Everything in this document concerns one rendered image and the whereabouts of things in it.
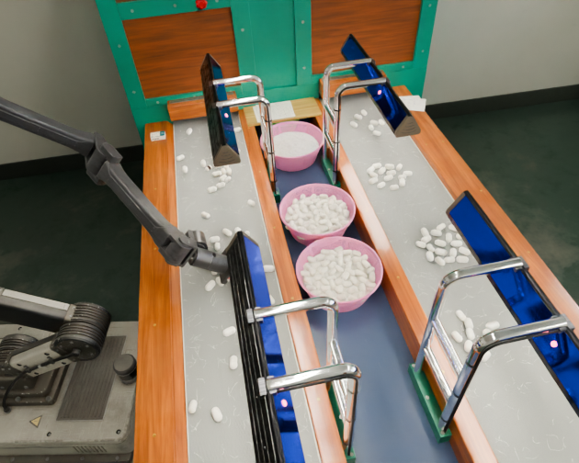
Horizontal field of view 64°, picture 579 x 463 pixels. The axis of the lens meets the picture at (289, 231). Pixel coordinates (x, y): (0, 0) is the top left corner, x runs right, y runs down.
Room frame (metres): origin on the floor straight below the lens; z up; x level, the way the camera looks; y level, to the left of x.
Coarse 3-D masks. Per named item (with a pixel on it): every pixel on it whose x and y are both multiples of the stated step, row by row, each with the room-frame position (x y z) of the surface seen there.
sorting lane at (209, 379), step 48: (192, 144) 1.67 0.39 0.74; (240, 144) 1.65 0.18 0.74; (192, 192) 1.36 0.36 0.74; (240, 192) 1.34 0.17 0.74; (192, 288) 0.89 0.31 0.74; (192, 336) 0.72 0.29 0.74; (288, 336) 0.70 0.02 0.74; (192, 384) 0.58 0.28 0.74; (240, 384) 0.57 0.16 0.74; (192, 432) 0.45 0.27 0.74; (240, 432) 0.44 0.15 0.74
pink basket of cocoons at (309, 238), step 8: (312, 184) 1.32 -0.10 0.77; (320, 184) 1.31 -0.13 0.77; (296, 192) 1.29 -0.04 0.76; (304, 192) 1.30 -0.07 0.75; (312, 192) 1.31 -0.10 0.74; (320, 192) 1.30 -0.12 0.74; (328, 192) 1.30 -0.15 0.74; (336, 192) 1.28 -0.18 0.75; (344, 192) 1.26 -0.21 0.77; (288, 200) 1.26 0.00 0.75; (344, 200) 1.25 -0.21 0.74; (352, 200) 1.21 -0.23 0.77; (280, 208) 1.20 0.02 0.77; (352, 208) 1.19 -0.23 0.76; (280, 216) 1.16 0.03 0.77; (352, 216) 1.14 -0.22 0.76; (296, 232) 1.09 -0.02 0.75; (304, 232) 1.07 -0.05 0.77; (336, 232) 1.07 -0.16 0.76; (344, 232) 1.13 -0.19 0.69; (296, 240) 1.13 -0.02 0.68; (304, 240) 1.09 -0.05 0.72; (312, 240) 1.07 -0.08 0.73
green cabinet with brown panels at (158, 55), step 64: (128, 0) 1.85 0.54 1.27; (192, 0) 1.87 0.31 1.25; (256, 0) 1.92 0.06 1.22; (320, 0) 1.96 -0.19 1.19; (384, 0) 2.00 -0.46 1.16; (128, 64) 1.83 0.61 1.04; (192, 64) 1.88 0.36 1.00; (256, 64) 1.92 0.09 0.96; (320, 64) 1.96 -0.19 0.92; (384, 64) 2.00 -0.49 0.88
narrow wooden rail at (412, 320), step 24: (312, 120) 1.83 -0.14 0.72; (360, 192) 1.26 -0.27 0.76; (360, 216) 1.14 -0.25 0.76; (384, 240) 1.02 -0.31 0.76; (384, 264) 0.92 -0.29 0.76; (384, 288) 0.88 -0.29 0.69; (408, 288) 0.82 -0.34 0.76; (408, 312) 0.73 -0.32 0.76; (408, 336) 0.69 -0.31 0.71; (432, 384) 0.53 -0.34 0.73; (456, 432) 0.41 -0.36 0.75; (480, 432) 0.40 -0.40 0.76; (456, 456) 0.38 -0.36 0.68; (480, 456) 0.34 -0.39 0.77
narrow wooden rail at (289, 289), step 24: (240, 120) 1.82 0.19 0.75; (264, 168) 1.44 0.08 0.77; (264, 192) 1.30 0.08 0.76; (264, 216) 1.17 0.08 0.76; (288, 264) 0.94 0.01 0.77; (288, 288) 0.85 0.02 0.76; (312, 360) 0.61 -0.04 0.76; (312, 408) 0.48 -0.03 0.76; (336, 432) 0.42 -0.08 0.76; (336, 456) 0.37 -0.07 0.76
